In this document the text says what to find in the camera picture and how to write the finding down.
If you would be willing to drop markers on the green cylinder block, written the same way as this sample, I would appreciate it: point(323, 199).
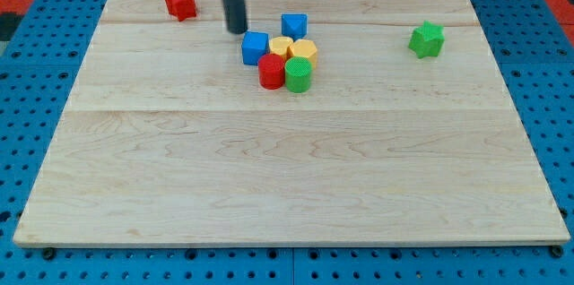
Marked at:
point(298, 71)

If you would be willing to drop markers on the yellow hexagon block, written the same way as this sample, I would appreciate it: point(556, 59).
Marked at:
point(304, 48)

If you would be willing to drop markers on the blue triangle block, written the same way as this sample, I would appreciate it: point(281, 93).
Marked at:
point(294, 25)

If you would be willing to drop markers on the green star block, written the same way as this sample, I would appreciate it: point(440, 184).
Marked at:
point(427, 40)

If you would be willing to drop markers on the wooden board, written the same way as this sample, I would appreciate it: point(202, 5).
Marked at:
point(168, 140)

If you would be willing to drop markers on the blue cube block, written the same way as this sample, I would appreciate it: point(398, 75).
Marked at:
point(254, 46)

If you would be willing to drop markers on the red cylinder block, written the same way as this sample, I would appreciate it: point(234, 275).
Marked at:
point(271, 71)

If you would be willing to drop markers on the blue perforated base mat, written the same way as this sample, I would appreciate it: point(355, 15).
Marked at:
point(37, 71)

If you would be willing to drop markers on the red star block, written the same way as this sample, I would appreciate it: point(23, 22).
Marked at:
point(182, 9)

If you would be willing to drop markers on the yellow pentagon block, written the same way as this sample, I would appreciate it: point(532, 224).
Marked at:
point(279, 46)

